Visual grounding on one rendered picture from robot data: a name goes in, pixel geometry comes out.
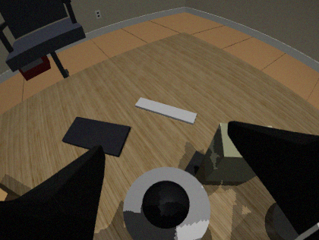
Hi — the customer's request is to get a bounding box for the glass french press with black knob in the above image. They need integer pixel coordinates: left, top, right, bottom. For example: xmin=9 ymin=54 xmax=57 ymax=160
xmin=123 ymin=150 xmax=211 ymax=240

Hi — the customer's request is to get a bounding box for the grey flat bar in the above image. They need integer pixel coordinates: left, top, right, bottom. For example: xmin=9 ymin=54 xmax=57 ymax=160
xmin=135 ymin=98 xmax=197 ymax=124

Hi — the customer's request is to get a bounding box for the grey cylinder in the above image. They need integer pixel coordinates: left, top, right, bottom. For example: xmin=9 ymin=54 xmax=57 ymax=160
xmin=273 ymin=204 xmax=319 ymax=240

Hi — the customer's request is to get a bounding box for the beige rectangular block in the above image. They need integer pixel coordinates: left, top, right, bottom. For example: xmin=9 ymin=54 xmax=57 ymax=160
xmin=205 ymin=123 xmax=257 ymax=182

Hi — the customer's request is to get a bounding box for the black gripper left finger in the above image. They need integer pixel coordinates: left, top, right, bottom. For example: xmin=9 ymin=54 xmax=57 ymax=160
xmin=0 ymin=145 xmax=106 ymax=240

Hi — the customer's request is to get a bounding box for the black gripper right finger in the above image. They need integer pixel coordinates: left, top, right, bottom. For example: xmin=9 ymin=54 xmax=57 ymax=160
xmin=227 ymin=120 xmax=319 ymax=235

